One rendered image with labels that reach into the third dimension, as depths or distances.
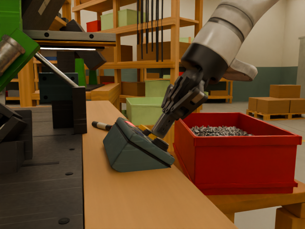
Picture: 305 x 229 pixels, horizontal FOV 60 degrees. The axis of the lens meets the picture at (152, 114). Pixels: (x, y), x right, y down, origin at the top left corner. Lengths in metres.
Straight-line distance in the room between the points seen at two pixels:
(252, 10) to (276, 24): 10.31
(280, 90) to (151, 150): 6.61
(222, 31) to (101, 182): 0.29
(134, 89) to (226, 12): 3.19
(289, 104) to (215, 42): 6.23
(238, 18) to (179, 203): 0.30
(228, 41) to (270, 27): 10.25
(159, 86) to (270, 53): 7.77
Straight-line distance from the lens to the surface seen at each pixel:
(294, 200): 0.63
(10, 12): 0.53
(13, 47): 0.46
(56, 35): 0.63
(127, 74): 9.43
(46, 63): 0.64
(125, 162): 0.38
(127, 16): 3.73
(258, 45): 10.44
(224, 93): 9.42
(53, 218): 0.29
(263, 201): 0.59
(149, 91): 3.32
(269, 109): 6.33
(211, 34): 0.44
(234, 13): 0.46
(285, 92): 7.04
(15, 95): 9.74
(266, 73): 10.55
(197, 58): 0.43
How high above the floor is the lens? 1.04
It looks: 9 degrees down
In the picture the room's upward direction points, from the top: straight up
